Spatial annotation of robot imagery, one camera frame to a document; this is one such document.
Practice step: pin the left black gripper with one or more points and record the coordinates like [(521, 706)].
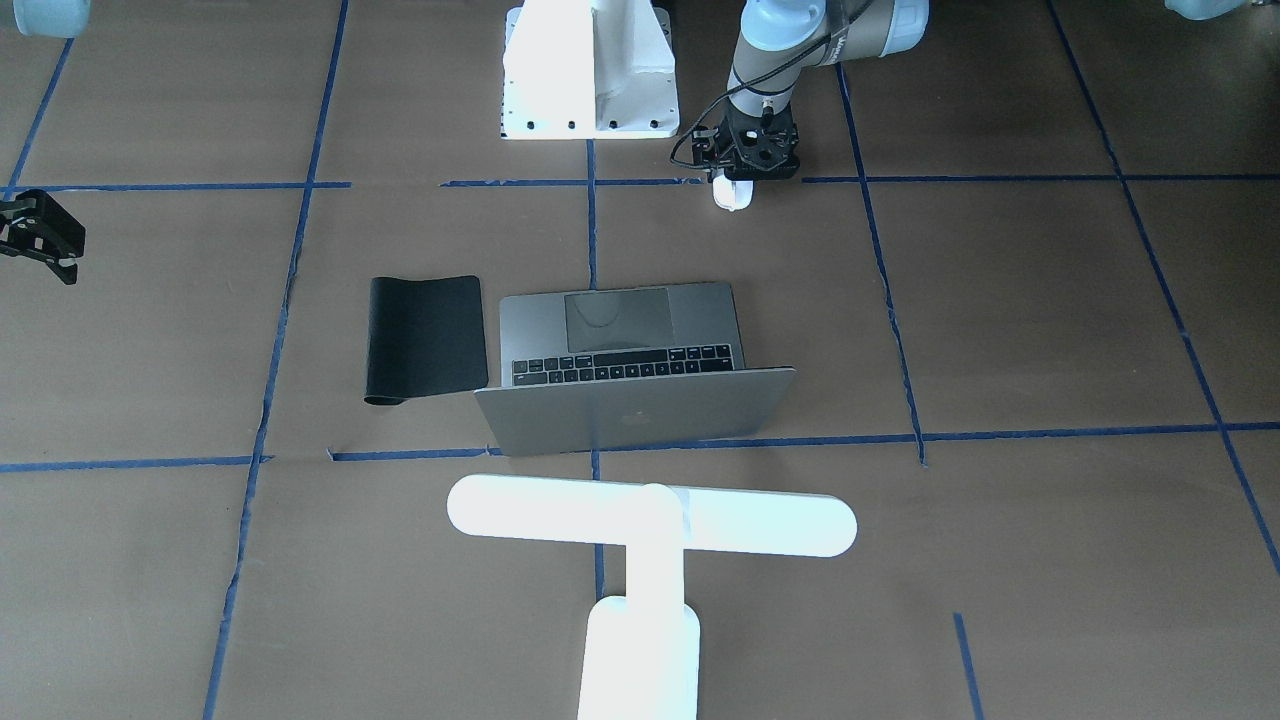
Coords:
[(708, 148)]

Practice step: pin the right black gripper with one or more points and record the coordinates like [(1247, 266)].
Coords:
[(38, 226)]

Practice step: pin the white computer mouse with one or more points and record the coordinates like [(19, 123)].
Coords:
[(731, 194)]

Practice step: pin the grey laptop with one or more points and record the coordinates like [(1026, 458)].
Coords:
[(595, 369)]

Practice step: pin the black mouse pad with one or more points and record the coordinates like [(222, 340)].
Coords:
[(425, 338)]

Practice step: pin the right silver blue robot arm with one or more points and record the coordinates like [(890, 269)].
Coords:
[(53, 19)]

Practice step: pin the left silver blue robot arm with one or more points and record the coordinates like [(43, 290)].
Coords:
[(779, 39)]

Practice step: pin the white desk lamp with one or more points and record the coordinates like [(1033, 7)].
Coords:
[(641, 654)]

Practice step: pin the white pedestal column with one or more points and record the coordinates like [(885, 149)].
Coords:
[(580, 70)]

